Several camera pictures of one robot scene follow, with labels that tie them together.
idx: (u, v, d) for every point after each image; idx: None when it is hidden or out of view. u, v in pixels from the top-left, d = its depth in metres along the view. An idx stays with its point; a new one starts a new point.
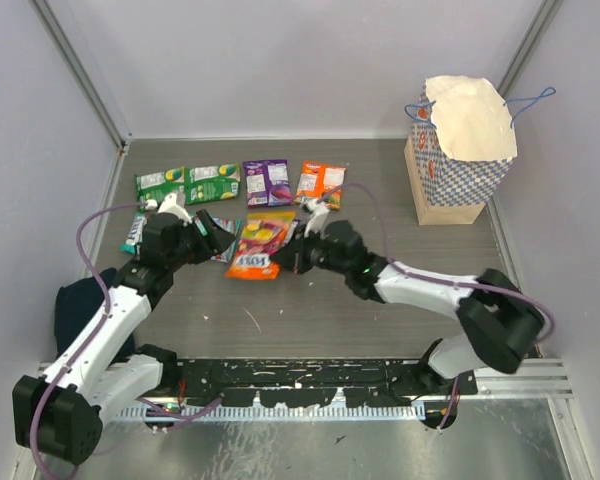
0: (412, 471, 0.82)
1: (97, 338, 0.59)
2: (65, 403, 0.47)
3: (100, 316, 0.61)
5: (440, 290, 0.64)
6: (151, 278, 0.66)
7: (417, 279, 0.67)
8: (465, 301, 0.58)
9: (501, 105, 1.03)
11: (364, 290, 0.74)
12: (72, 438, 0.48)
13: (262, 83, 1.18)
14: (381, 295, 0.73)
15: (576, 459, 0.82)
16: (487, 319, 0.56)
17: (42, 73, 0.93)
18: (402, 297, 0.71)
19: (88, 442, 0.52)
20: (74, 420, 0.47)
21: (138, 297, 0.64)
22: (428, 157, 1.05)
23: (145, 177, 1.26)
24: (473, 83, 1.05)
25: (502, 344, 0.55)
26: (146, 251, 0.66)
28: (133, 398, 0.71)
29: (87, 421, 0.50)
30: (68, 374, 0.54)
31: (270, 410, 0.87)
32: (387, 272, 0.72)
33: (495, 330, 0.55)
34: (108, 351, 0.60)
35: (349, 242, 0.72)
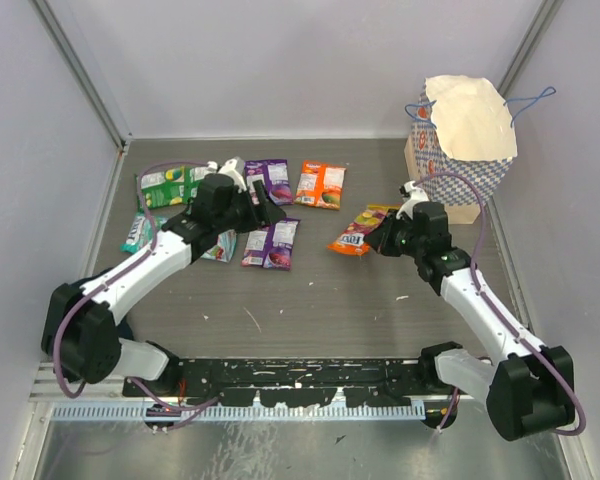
0: (412, 471, 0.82)
1: (138, 269, 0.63)
2: (94, 317, 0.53)
3: (145, 251, 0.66)
5: (499, 330, 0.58)
6: (196, 234, 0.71)
7: (484, 300, 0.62)
8: (513, 359, 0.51)
9: (501, 105, 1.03)
11: (429, 271, 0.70)
12: (92, 352, 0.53)
13: (262, 82, 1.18)
14: (442, 285, 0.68)
15: (576, 459, 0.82)
16: (524, 389, 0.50)
17: (42, 71, 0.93)
18: (458, 304, 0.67)
19: (103, 364, 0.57)
20: (99, 334, 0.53)
21: (182, 245, 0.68)
22: (428, 157, 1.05)
23: (145, 176, 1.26)
24: (473, 83, 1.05)
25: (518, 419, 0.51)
26: (199, 207, 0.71)
28: (140, 371, 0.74)
29: (108, 344, 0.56)
30: (104, 291, 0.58)
31: (270, 410, 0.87)
32: (462, 271, 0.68)
33: (523, 404, 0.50)
34: (142, 285, 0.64)
35: (436, 219, 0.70)
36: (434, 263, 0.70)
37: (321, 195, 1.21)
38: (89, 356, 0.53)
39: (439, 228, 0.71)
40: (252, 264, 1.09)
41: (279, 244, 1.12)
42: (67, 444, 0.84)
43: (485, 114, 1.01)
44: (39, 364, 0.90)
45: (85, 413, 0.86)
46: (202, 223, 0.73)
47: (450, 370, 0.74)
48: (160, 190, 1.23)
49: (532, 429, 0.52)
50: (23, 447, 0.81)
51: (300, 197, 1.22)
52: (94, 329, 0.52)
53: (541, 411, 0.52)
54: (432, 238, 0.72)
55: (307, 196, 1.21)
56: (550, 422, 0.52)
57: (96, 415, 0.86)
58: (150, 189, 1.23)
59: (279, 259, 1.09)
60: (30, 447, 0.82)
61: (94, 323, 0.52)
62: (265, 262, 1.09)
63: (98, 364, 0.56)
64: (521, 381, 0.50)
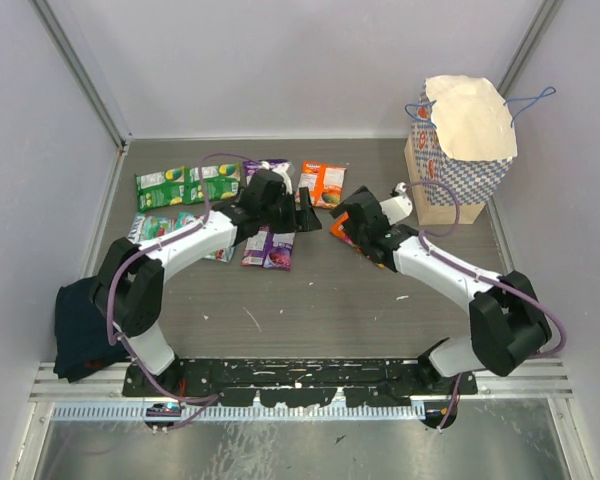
0: (411, 471, 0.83)
1: (188, 238, 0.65)
2: (147, 271, 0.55)
3: (196, 225, 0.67)
5: (458, 277, 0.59)
6: (244, 219, 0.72)
7: (437, 260, 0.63)
8: (481, 295, 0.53)
9: (501, 105, 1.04)
11: (379, 254, 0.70)
12: (140, 307, 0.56)
13: (262, 82, 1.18)
14: (396, 263, 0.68)
15: (576, 459, 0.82)
16: (499, 320, 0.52)
17: (43, 71, 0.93)
18: (416, 273, 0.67)
19: (142, 320, 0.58)
20: (149, 289, 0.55)
21: (230, 226, 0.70)
22: (428, 157, 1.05)
23: (145, 177, 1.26)
24: (474, 83, 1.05)
25: (504, 349, 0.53)
26: (250, 195, 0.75)
28: (152, 354, 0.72)
29: (154, 300, 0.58)
30: (158, 250, 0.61)
31: (270, 410, 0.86)
32: (408, 243, 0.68)
33: (504, 335, 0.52)
34: (191, 253, 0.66)
35: (367, 204, 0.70)
36: (381, 243, 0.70)
37: (321, 194, 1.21)
38: (137, 310, 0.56)
39: (373, 211, 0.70)
40: (252, 264, 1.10)
41: (279, 244, 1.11)
42: (67, 444, 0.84)
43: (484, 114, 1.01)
44: (39, 364, 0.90)
45: (86, 413, 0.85)
46: (250, 210, 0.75)
47: (449, 364, 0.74)
48: (160, 190, 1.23)
49: (520, 355, 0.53)
50: (23, 448, 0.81)
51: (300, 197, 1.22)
52: (145, 284, 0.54)
53: (525, 336, 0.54)
54: (371, 224, 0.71)
55: None
56: (534, 341, 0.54)
57: (96, 415, 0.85)
58: (150, 189, 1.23)
59: (279, 259, 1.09)
60: (29, 447, 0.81)
61: (148, 276, 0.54)
62: (265, 262, 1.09)
63: (142, 319, 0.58)
64: (493, 312, 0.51)
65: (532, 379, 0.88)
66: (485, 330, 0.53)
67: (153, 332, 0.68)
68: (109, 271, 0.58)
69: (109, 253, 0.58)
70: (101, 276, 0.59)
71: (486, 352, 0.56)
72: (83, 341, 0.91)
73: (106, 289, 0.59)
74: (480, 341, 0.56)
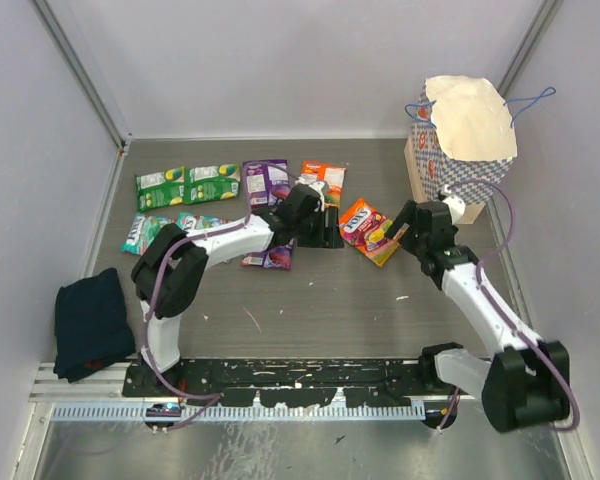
0: (412, 471, 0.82)
1: (232, 233, 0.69)
2: (194, 256, 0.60)
3: (238, 223, 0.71)
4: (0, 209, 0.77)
5: (496, 323, 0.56)
6: (279, 227, 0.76)
7: (486, 297, 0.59)
8: (509, 351, 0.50)
9: (501, 105, 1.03)
11: (430, 266, 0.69)
12: (181, 290, 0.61)
13: (262, 82, 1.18)
14: (442, 281, 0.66)
15: (576, 459, 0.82)
16: (519, 382, 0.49)
17: (43, 69, 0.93)
18: (458, 298, 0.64)
19: (177, 303, 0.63)
20: (190, 275, 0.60)
21: (267, 230, 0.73)
22: (428, 157, 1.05)
23: (145, 177, 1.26)
24: (474, 83, 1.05)
25: (511, 410, 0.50)
26: (286, 207, 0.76)
28: (163, 350, 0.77)
29: (193, 285, 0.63)
30: (203, 239, 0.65)
31: (270, 410, 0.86)
32: (466, 269, 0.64)
33: (517, 398, 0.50)
34: (229, 251, 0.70)
35: (437, 215, 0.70)
36: (436, 257, 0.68)
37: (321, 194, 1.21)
38: (178, 293, 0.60)
39: (440, 224, 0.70)
40: (252, 264, 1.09)
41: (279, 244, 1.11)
42: (67, 444, 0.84)
43: (484, 115, 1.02)
44: (39, 364, 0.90)
45: (86, 413, 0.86)
46: (286, 222, 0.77)
47: (446, 369, 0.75)
48: (160, 190, 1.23)
49: (523, 423, 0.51)
50: (22, 448, 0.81)
51: None
52: (191, 267, 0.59)
53: (535, 407, 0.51)
54: (434, 235, 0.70)
55: None
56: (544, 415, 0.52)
57: (96, 415, 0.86)
58: (150, 189, 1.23)
59: (279, 259, 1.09)
60: (29, 447, 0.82)
61: (194, 262, 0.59)
62: (265, 262, 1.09)
63: (178, 302, 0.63)
64: (517, 373, 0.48)
65: None
66: (500, 384, 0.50)
67: (172, 327, 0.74)
68: (155, 253, 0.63)
69: (159, 236, 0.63)
70: (148, 257, 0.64)
71: (491, 403, 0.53)
72: (82, 342, 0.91)
73: (150, 269, 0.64)
74: (489, 390, 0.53)
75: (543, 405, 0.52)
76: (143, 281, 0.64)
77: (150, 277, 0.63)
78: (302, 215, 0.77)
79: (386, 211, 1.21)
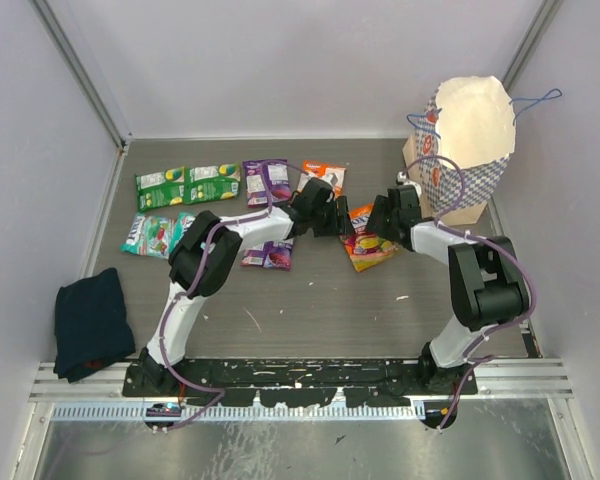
0: (412, 471, 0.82)
1: (259, 222, 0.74)
2: (231, 239, 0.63)
3: (262, 212, 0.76)
4: (0, 209, 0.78)
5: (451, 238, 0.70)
6: (296, 217, 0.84)
7: (441, 229, 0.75)
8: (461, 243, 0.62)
9: (506, 103, 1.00)
11: (402, 234, 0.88)
12: (219, 269, 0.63)
13: (262, 83, 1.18)
14: (413, 240, 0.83)
15: (576, 459, 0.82)
16: (470, 261, 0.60)
17: (42, 67, 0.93)
18: (427, 246, 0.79)
19: (213, 283, 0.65)
20: (228, 255, 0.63)
21: (287, 221, 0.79)
22: (432, 164, 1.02)
23: (145, 177, 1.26)
24: (481, 83, 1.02)
25: (472, 292, 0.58)
26: (301, 198, 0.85)
28: (176, 339, 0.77)
29: (228, 268, 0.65)
30: (235, 226, 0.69)
31: (270, 410, 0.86)
32: (424, 221, 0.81)
33: (473, 278, 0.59)
34: (255, 237, 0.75)
35: (405, 192, 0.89)
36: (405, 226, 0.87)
37: None
38: (216, 272, 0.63)
39: (408, 200, 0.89)
40: (252, 264, 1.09)
41: (279, 244, 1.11)
42: (67, 444, 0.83)
43: (487, 117, 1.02)
44: (39, 364, 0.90)
45: (86, 413, 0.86)
46: (302, 212, 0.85)
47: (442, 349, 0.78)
48: (160, 190, 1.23)
49: (488, 310, 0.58)
50: (22, 448, 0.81)
51: None
52: (231, 246, 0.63)
53: (499, 298, 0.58)
54: (403, 208, 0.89)
55: None
56: (510, 304, 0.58)
57: (96, 415, 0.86)
58: (150, 189, 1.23)
59: (279, 259, 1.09)
60: (30, 447, 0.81)
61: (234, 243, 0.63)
62: (265, 262, 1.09)
63: (214, 283, 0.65)
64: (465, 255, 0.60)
65: (530, 380, 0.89)
66: (456, 271, 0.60)
67: (189, 320, 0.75)
68: (192, 237, 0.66)
69: (195, 222, 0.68)
70: (184, 241, 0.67)
71: (459, 304, 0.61)
72: (83, 341, 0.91)
73: (187, 252, 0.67)
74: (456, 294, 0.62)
75: (505, 291, 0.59)
76: (182, 263, 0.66)
77: (188, 260, 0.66)
78: (316, 208, 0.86)
79: None
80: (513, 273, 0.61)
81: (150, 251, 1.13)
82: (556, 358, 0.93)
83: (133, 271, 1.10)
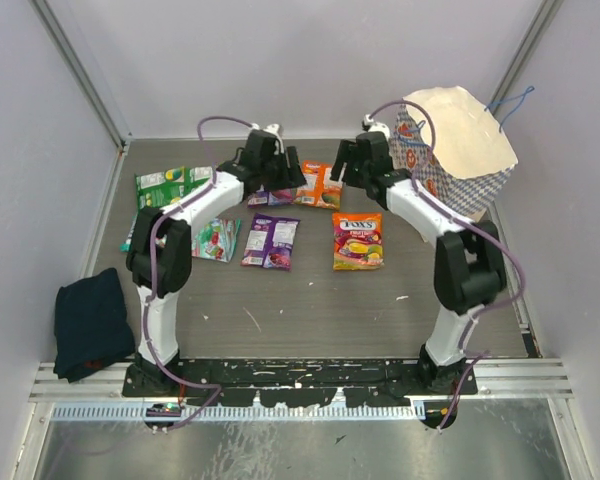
0: (412, 471, 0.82)
1: (206, 196, 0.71)
2: (176, 233, 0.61)
3: (207, 186, 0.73)
4: (0, 208, 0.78)
5: (435, 218, 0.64)
6: (247, 175, 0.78)
7: (421, 200, 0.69)
8: (448, 233, 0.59)
9: (481, 110, 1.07)
11: (374, 190, 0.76)
12: (177, 264, 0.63)
13: (262, 82, 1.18)
14: (388, 200, 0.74)
15: (576, 459, 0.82)
16: (459, 254, 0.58)
17: (42, 67, 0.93)
18: (403, 212, 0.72)
19: (178, 275, 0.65)
20: (181, 245, 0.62)
21: (236, 184, 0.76)
22: (424, 176, 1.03)
23: (145, 177, 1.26)
24: (449, 93, 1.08)
25: (458, 284, 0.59)
26: (248, 152, 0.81)
28: (165, 337, 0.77)
29: (186, 256, 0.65)
30: (181, 212, 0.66)
31: (270, 410, 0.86)
32: (402, 182, 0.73)
33: (460, 271, 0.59)
34: (209, 211, 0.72)
35: (376, 142, 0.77)
36: (378, 182, 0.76)
37: (321, 195, 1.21)
38: (175, 268, 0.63)
39: (380, 150, 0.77)
40: (252, 263, 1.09)
41: (279, 244, 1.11)
42: (67, 444, 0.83)
43: (466, 125, 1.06)
44: (39, 364, 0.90)
45: (86, 413, 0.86)
46: (251, 168, 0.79)
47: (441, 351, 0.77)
48: (160, 190, 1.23)
49: (471, 296, 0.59)
50: (22, 448, 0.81)
51: (300, 197, 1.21)
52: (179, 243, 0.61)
53: (482, 285, 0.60)
54: (375, 161, 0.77)
55: (307, 196, 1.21)
56: (491, 289, 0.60)
57: (96, 415, 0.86)
58: (150, 189, 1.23)
59: (279, 259, 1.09)
60: (29, 447, 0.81)
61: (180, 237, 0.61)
62: (265, 262, 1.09)
63: (178, 276, 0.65)
64: (455, 248, 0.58)
65: (529, 379, 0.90)
66: (443, 261, 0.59)
67: (171, 312, 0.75)
68: (139, 240, 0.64)
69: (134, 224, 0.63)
70: (133, 245, 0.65)
71: (445, 293, 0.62)
72: (83, 342, 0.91)
73: (140, 256, 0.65)
74: (441, 280, 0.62)
75: (488, 278, 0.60)
76: (139, 268, 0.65)
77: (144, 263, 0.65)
78: (265, 160, 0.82)
79: (386, 211, 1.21)
80: (497, 258, 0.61)
81: None
82: (556, 358, 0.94)
83: None
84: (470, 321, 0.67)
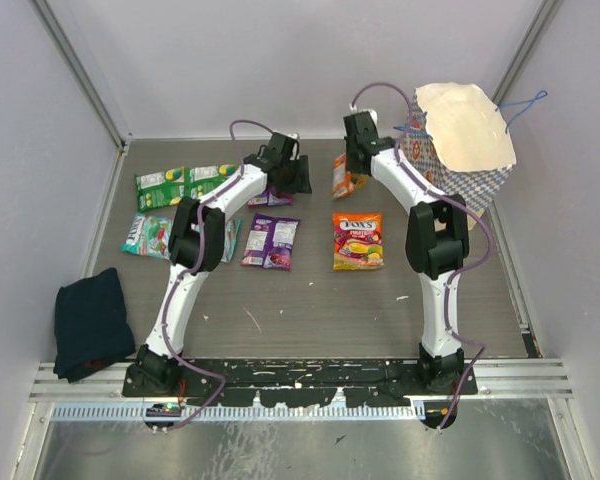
0: (412, 471, 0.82)
1: (234, 189, 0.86)
2: (214, 216, 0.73)
3: (236, 177, 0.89)
4: (0, 208, 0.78)
5: (412, 189, 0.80)
6: (269, 167, 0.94)
7: (401, 171, 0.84)
8: (421, 205, 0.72)
9: (493, 110, 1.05)
11: (362, 157, 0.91)
12: (215, 245, 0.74)
13: (263, 83, 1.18)
14: (372, 166, 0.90)
15: (576, 460, 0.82)
16: (430, 223, 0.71)
17: (43, 66, 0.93)
18: (384, 177, 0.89)
19: (215, 256, 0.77)
20: (217, 230, 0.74)
21: (260, 174, 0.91)
22: (425, 168, 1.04)
23: (145, 177, 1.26)
24: (463, 90, 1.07)
25: (425, 249, 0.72)
26: (271, 151, 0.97)
28: (182, 323, 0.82)
29: (221, 240, 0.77)
30: (215, 200, 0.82)
31: (270, 410, 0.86)
32: (384, 151, 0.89)
33: (429, 238, 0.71)
34: (237, 199, 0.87)
35: (359, 117, 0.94)
36: (365, 148, 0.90)
37: (351, 179, 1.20)
38: (213, 247, 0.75)
39: (363, 124, 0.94)
40: (252, 264, 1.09)
41: (279, 244, 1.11)
42: (67, 444, 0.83)
43: (477, 123, 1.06)
44: (39, 364, 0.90)
45: (86, 413, 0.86)
46: (272, 160, 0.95)
47: (432, 339, 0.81)
48: (160, 190, 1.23)
49: (436, 259, 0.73)
50: (22, 448, 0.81)
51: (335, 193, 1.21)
52: (217, 225, 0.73)
53: (445, 248, 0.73)
54: (360, 133, 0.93)
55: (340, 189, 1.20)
56: (453, 253, 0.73)
57: (96, 415, 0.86)
58: (150, 189, 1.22)
59: (279, 259, 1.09)
60: (29, 448, 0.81)
61: (217, 220, 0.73)
62: (265, 262, 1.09)
63: (215, 256, 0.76)
64: (426, 218, 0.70)
65: (530, 380, 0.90)
66: (416, 229, 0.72)
67: (191, 299, 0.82)
68: (182, 224, 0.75)
69: (177, 211, 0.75)
70: (175, 230, 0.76)
71: (414, 254, 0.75)
72: (83, 342, 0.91)
73: (182, 239, 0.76)
74: (413, 244, 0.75)
75: (452, 243, 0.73)
76: (179, 250, 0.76)
77: (186, 244, 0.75)
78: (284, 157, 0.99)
79: (386, 211, 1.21)
80: (462, 228, 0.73)
81: (150, 251, 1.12)
82: (556, 358, 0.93)
83: (133, 271, 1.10)
84: (446, 288, 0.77)
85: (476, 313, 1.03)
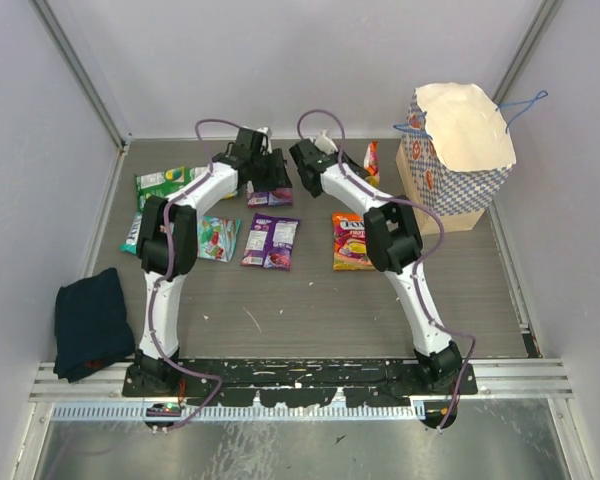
0: (412, 471, 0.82)
1: (204, 185, 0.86)
2: (183, 215, 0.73)
3: (206, 173, 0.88)
4: (0, 209, 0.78)
5: (361, 196, 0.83)
6: (240, 164, 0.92)
7: (350, 181, 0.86)
8: (372, 210, 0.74)
9: (492, 110, 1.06)
11: (311, 176, 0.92)
12: (186, 245, 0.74)
13: (262, 82, 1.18)
14: (323, 184, 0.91)
15: (576, 460, 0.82)
16: (383, 226, 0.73)
17: (43, 66, 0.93)
18: (335, 191, 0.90)
19: (187, 257, 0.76)
20: (188, 230, 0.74)
21: (229, 170, 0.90)
22: (425, 168, 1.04)
23: (145, 176, 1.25)
24: (463, 91, 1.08)
25: (384, 250, 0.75)
26: (238, 147, 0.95)
28: (170, 328, 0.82)
29: (193, 240, 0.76)
30: (184, 198, 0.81)
31: (270, 410, 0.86)
32: (331, 168, 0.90)
33: (385, 240, 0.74)
34: (209, 197, 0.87)
35: (302, 144, 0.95)
36: (313, 168, 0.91)
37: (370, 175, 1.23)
38: (184, 248, 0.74)
39: (307, 148, 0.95)
40: (252, 264, 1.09)
41: (279, 244, 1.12)
42: (68, 444, 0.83)
43: (478, 123, 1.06)
44: (39, 364, 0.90)
45: (86, 413, 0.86)
46: (242, 157, 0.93)
47: (425, 343, 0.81)
48: (160, 189, 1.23)
49: (396, 257, 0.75)
50: (22, 448, 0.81)
51: None
52: (187, 224, 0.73)
53: (402, 245, 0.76)
54: (306, 156, 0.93)
55: None
56: (410, 249, 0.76)
57: (96, 415, 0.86)
58: (150, 189, 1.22)
59: (278, 259, 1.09)
60: (29, 447, 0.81)
61: (186, 219, 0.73)
62: (265, 262, 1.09)
63: (187, 257, 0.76)
64: (378, 222, 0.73)
65: (529, 379, 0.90)
66: (371, 233, 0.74)
67: (175, 302, 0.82)
68: (150, 225, 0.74)
69: (144, 213, 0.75)
70: (144, 232, 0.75)
71: (374, 254, 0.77)
72: (83, 341, 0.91)
73: (151, 242, 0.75)
74: (371, 246, 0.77)
75: (407, 239, 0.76)
76: (149, 254, 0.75)
77: (155, 246, 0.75)
78: (253, 152, 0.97)
79: None
80: (414, 225, 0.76)
81: None
82: (557, 358, 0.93)
83: (133, 271, 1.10)
84: (414, 278, 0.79)
85: (476, 313, 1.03)
